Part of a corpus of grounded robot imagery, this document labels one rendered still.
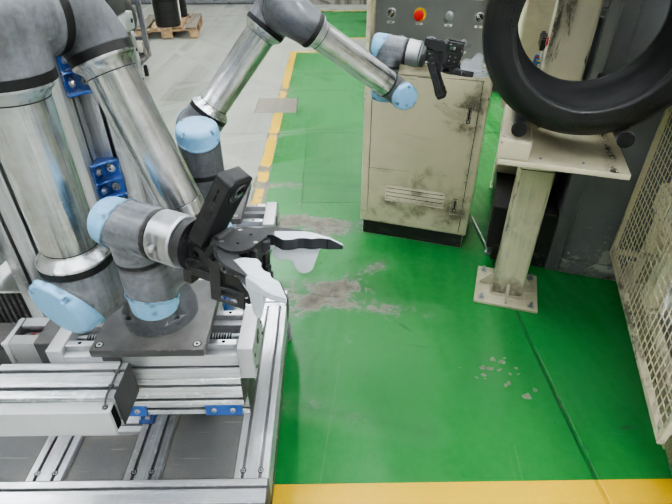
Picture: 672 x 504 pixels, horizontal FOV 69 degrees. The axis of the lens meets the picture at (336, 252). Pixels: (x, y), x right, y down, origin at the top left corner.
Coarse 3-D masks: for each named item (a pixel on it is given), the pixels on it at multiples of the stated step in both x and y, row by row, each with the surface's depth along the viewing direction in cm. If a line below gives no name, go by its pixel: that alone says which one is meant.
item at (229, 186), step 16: (224, 176) 57; (240, 176) 58; (208, 192) 59; (224, 192) 58; (240, 192) 59; (208, 208) 59; (224, 208) 60; (208, 224) 60; (224, 224) 63; (192, 240) 63; (208, 240) 63
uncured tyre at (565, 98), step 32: (512, 0) 122; (512, 32) 125; (512, 64) 130; (640, 64) 144; (512, 96) 135; (544, 96) 133; (576, 96) 154; (608, 96) 150; (640, 96) 125; (544, 128) 140; (576, 128) 134; (608, 128) 132
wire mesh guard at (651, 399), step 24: (648, 168) 172; (648, 192) 165; (624, 216) 184; (648, 216) 161; (624, 240) 180; (648, 240) 157; (624, 264) 176; (624, 288) 171; (648, 288) 149; (624, 312) 165; (648, 312) 147; (648, 384) 138; (648, 408) 133
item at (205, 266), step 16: (192, 224) 64; (176, 240) 63; (224, 240) 61; (240, 240) 61; (256, 240) 62; (176, 256) 63; (192, 256) 65; (208, 256) 63; (256, 256) 60; (192, 272) 66; (208, 272) 64; (272, 272) 66; (224, 288) 62; (240, 288) 61; (240, 304) 62
